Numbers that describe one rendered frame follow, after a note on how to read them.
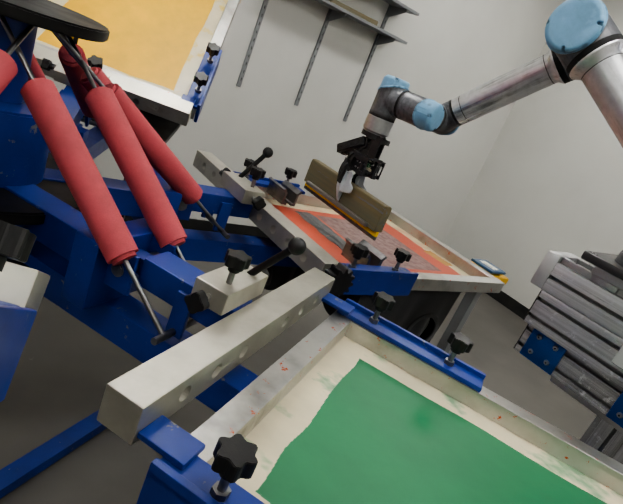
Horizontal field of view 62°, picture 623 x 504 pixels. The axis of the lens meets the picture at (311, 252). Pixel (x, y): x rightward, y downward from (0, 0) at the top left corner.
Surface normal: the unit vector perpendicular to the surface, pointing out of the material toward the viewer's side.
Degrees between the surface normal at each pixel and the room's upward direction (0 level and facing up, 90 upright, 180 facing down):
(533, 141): 90
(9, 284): 58
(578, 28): 86
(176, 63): 32
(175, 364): 0
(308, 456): 0
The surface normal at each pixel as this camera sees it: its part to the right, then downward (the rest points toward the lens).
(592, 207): -0.75, -0.07
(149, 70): 0.36, -0.54
